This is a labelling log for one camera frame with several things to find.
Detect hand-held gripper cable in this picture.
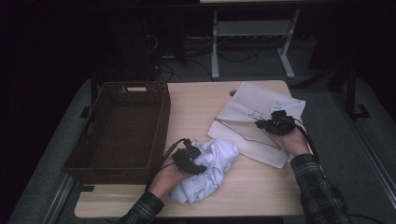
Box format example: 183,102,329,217
144,138,188,190
292,117,321,169

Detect person's right hand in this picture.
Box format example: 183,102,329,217
274,127,312,158

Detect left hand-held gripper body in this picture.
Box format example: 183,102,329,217
172,138,202,174

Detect white garment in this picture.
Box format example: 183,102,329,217
169,138,241,204

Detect black floor cables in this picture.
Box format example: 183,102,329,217
157,60,176,83
216,46,260,64

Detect left hand-held gripper cable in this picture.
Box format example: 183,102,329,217
144,138,188,190

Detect white metal desk frame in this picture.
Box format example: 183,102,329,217
210,8,302,80

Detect right hand-held gripper cable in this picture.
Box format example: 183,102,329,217
292,117,321,169

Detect person's left hand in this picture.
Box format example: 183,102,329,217
148,157,191,200

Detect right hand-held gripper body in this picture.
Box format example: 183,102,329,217
264,100,306,137

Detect black angled stand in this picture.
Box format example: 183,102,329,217
344,63,372,121

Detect white mesh laundry bag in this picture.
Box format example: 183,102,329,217
207,81,306,169

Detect aluminium floor rail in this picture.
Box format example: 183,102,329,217
41,174,78,224
348,120,396,203

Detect brown wicker basket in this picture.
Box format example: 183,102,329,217
61,81,172,186

